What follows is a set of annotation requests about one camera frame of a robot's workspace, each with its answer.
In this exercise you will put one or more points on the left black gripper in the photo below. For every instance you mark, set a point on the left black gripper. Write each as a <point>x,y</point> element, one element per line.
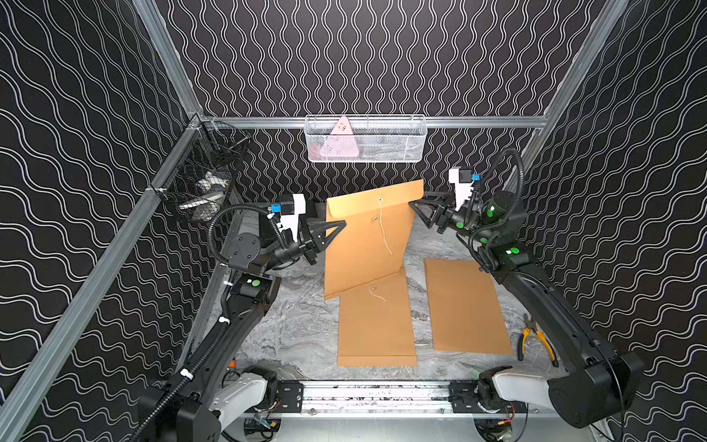
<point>307,240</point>

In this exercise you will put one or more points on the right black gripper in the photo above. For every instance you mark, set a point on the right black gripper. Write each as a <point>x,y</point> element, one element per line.
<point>444,215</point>

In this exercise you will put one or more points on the brown file bag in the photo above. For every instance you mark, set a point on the brown file bag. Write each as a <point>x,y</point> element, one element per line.
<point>375,324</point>
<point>465,312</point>
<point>372,246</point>

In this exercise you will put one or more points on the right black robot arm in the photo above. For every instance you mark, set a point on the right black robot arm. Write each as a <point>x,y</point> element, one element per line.
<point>598,381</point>

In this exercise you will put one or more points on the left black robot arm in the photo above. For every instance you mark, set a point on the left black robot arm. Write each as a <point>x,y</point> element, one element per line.
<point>197,403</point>

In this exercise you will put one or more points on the black plastic tool case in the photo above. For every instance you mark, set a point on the black plastic tool case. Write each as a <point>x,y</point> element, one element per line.
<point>269,235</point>

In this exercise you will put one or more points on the pink triangular board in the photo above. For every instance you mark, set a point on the pink triangular board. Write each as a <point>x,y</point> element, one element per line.
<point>340,144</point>

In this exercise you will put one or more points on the white object in black basket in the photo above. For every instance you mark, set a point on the white object in black basket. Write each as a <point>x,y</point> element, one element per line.
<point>210,194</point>

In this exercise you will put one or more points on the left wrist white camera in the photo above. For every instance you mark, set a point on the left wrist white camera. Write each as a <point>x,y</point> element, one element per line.
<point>287,212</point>

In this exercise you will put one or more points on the white wire mesh basket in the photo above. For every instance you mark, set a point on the white wire mesh basket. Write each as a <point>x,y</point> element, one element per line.
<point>382,138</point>

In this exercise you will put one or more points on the black wire mesh basket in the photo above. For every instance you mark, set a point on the black wire mesh basket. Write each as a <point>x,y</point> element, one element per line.
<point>216,147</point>

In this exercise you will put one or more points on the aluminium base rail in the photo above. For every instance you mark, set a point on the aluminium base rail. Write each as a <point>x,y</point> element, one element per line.
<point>369,398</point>

